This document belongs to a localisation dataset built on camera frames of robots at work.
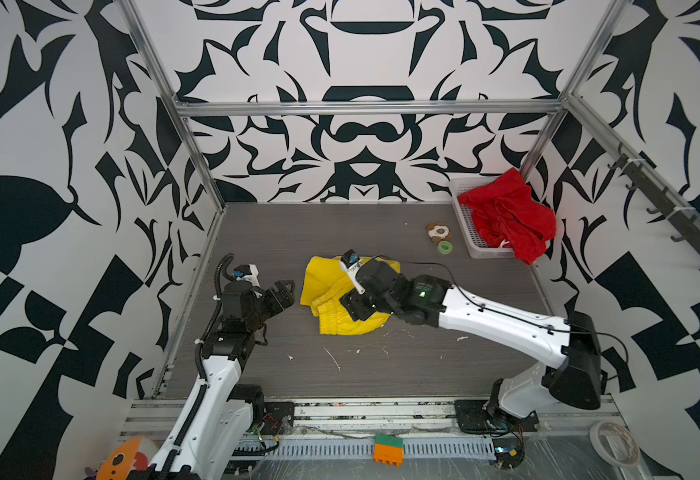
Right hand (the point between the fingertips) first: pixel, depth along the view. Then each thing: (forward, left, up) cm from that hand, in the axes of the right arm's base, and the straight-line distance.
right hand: (350, 291), depth 74 cm
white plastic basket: (+22, -40, -12) cm, 47 cm away
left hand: (+5, +18, -4) cm, 19 cm away
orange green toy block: (-30, -8, -20) cm, 37 cm away
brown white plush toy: (+33, -31, -18) cm, 49 cm away
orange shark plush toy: (-33, +47, -9) cm, 57 cm away
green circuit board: (-31, -36, -23) cm, 53 cm away
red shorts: (+36, -53, -12) cm, 65 cm away
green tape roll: (+28, -33, -21) cm, 48 cm away
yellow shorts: (+10, +8, -13) cm, 19 cm away
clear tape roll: (-30, -61, -22) cm, 72 cm away
